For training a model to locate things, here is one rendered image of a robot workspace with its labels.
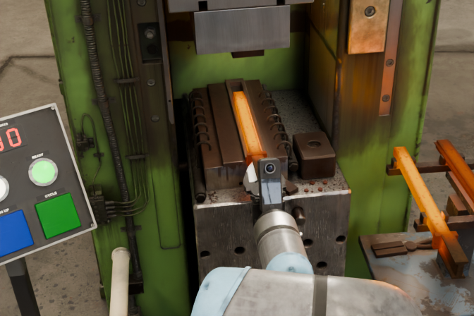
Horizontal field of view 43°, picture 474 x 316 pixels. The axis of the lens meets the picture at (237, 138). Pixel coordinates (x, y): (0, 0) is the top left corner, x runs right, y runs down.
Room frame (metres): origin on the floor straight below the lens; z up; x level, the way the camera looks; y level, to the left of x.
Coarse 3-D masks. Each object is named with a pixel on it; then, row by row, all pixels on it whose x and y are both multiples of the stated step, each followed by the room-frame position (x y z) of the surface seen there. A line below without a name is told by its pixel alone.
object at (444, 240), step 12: (396, 156) 1.23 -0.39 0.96; (408, 156) 1.22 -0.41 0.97; (408, 168) 1.17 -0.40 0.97; (408, 180) 1.13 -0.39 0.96; (420, 180) 1.12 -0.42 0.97; (420, 192) 1.08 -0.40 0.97; (420, 204) 1.04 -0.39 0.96; (432, 204) 1.03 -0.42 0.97; (432, 216) 0.99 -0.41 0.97; (432, 228) 0.96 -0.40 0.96; (444, 228) 0.95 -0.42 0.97; (432, 240) 0.93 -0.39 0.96; (444, 240) 0.91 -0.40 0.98; (456, 240) 0.91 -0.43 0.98; (444, 252) 0.91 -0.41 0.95; (456, 252) 0.87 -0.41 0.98; (444, 264) 0.88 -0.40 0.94; (456, 264) 0.84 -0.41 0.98; (456, 276) 0.84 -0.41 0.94
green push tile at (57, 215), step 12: (36, 204) 0.99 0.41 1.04; (48, 204) 0.99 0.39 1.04; (60, 204) 1.00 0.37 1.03; (72, 204) 1.01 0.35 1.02; (48, 216) 0.98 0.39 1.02; (60, 216) 0.99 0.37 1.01; (72, 216) 1.00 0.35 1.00; (48, 228) 0.97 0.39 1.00; (60, 228) 0.98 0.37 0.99; (72, 228) 0.98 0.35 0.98
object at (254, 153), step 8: (240, 96) 1.49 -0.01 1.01; (240, 104) 1.44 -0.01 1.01; (240, 112) 1.40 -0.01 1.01; (248, 112) 1.40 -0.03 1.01; (240, 120) 1.38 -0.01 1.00; (248, 120) 1.36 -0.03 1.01; (248, 128) 1.31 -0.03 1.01; (248, 136) 1.28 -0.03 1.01; (256, 136) 1.27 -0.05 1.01; (248, 144) 1.24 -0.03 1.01; (256, 144) 1.24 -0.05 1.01; (248, 152) 1.19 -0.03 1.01; (256, 152) 1.19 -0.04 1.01; (264, 152) 1.19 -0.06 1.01; (248, 160) 1.18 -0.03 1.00; (256, 160) 1.16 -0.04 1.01; (256, 168) 1.13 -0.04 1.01
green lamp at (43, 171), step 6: (42, 162) 1.04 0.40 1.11; (48, 162) 1.05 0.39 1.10; (36, 168) 1.03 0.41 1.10; (42, 168) 1.04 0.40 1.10; (48, 168) 1.04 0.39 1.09; (36, 174) 1.02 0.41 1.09; (42, 174) 1.03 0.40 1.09; (48, 174) 1.03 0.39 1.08; (36, 180) 1.02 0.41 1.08; (42, 180) 1.02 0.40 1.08; (48, 180) 1.03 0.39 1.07
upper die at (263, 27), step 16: (192, 16) 1.26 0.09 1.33; (208, 16) 1.19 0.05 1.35; (224, 16) 1.19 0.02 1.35; (240, 16) 1.20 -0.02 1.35; (256, 16) 1.20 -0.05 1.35; (272, 16) 1.20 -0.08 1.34; (288, 16) 1.21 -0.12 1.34; (208, 32) 1.19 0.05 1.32; (224, 32) 1.19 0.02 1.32; (240, 32) 1.20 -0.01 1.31; (256, 32) 1.20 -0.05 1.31; (272, 32) 1.20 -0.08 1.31; (288, 32) 1.21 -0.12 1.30; (208, 48) 1.19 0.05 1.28; (224, 48) 1.19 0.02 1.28; (240, 48) 1.20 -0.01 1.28; (256, 48) 1.20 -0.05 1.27; (272, 48) 1.20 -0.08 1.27
